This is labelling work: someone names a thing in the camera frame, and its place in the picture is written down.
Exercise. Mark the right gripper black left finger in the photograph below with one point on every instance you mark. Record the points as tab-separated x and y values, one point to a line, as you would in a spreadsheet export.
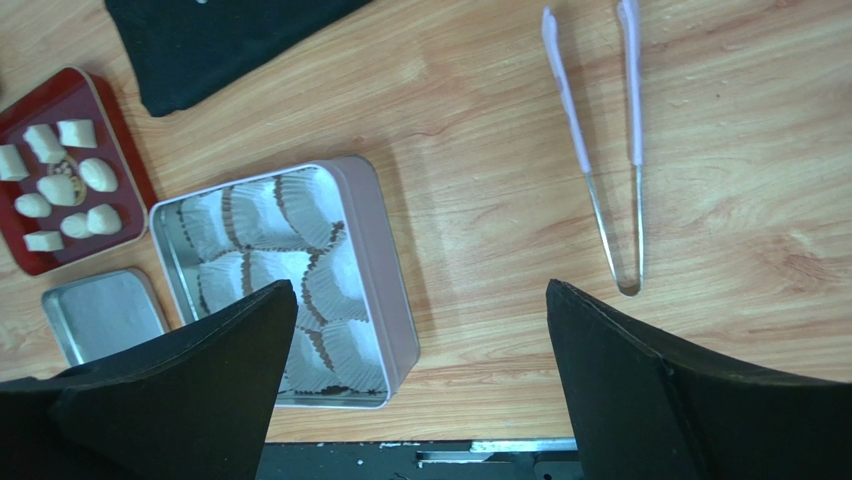
194	403

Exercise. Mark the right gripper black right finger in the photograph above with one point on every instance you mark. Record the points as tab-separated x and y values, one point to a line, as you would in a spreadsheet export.
646	404

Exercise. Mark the white rectangular chocolate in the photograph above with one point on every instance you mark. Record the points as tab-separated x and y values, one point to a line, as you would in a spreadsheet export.
12	166
44	143
77	133
44	241

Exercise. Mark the pink handled metal tongs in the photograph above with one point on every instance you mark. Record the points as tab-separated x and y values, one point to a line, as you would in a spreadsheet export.
629	15

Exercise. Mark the white heart chocolate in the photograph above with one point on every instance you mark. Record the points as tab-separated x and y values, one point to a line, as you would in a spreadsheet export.
103	220
58	190

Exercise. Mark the white oval chocolate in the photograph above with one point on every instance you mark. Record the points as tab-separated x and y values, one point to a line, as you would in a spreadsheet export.
75	226
33	205
98	175

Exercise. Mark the silver tin lid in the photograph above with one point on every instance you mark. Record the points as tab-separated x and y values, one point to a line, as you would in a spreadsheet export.
97	316

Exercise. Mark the pink metal tin box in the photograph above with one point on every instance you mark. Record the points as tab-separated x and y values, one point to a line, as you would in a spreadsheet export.
323	227

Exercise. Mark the red lacquer tray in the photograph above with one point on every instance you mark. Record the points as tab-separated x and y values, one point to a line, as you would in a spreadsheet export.
73	94

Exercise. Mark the black cloth placemat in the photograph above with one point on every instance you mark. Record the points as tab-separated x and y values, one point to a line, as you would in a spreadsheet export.
184	51

